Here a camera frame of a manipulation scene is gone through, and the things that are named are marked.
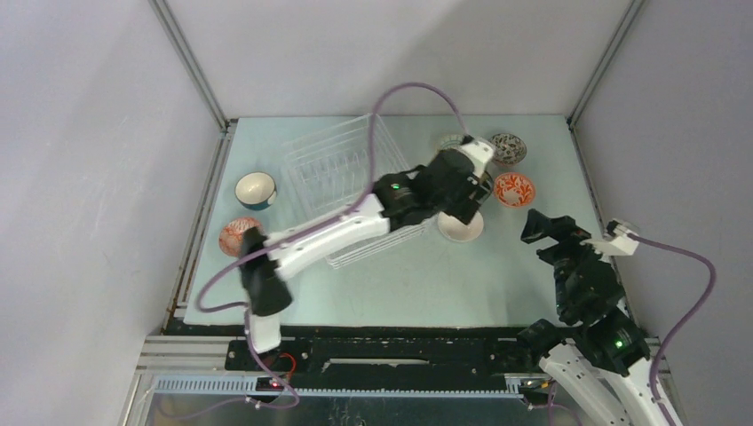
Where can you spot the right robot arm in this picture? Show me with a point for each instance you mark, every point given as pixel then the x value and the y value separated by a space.
pixel 600 317

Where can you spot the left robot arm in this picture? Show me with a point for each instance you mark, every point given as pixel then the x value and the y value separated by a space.
pixel 450 184

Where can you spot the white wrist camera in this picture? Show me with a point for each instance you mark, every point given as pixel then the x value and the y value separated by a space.
pixel 616 240
pixel 479 151

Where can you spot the white and navy bowl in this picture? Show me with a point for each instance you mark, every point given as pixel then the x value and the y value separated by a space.
pixel 256 191

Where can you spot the blue zigzag orange-inside bowl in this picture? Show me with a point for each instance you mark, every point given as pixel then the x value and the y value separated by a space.
pixel 230 237

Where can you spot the aluminium frame rail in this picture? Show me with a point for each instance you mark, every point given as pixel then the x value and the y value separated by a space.
pixel 175 34

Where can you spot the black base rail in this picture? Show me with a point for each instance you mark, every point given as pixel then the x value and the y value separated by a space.
pixel 423 359

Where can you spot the plain white bowl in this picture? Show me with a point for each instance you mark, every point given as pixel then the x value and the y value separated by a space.
pixel 455 230

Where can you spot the yellow patterned bowl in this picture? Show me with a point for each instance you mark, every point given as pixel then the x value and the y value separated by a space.
pixel 450 141

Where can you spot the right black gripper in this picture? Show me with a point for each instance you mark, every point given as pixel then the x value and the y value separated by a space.
pixel 537 225

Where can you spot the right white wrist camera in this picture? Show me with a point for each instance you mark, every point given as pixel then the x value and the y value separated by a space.
pixel 616 240

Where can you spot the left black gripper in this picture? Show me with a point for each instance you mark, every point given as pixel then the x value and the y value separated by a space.
pixel 464 209

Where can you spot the dark teal bowl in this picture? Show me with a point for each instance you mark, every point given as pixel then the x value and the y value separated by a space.
pixel 484 188

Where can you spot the white wire dish rack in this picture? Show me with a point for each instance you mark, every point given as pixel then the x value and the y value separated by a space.
pixel 329 168

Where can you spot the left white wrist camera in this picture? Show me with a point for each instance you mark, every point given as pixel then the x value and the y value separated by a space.
pixel 479 151

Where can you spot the white bowl red rings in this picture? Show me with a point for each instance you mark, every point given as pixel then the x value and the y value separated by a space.
pixel 515 190

